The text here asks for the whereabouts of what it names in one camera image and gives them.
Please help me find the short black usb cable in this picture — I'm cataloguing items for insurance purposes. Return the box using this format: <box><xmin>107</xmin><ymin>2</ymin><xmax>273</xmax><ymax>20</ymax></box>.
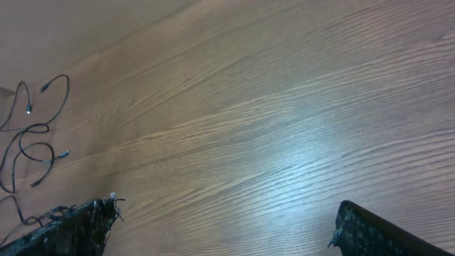
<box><xmin>0</xmin><ymin>73</ymin><xmax>70</xmax><ymax>133</ymax></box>

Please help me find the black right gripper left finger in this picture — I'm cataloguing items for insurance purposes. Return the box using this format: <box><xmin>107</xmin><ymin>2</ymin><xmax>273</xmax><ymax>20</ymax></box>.
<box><xmin>1</xmin><ymin>193</ymin><xmax>122</xmax><ymax>256</ymax></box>

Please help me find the long black usb cable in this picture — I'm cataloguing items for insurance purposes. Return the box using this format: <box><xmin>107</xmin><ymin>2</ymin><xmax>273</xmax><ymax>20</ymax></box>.
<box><xmin>0</xmin><ymin>122</ymin><xmax>70</xmax><ymax>195</ymax></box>

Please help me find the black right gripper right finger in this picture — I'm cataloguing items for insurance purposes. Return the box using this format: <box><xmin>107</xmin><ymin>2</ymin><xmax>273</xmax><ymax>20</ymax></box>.
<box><xmin>329</xmin><ymin>201</ymin><xmax>454</xmax><ymax>256</ymax></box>

